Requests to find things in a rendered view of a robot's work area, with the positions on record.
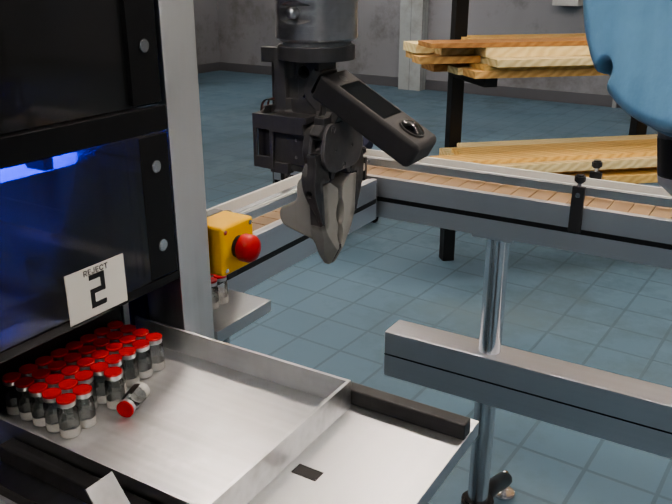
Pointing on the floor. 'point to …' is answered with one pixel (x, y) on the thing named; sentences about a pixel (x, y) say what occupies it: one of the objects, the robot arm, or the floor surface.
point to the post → (183, 173)
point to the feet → (498, 485)
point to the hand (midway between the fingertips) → (336, 251)
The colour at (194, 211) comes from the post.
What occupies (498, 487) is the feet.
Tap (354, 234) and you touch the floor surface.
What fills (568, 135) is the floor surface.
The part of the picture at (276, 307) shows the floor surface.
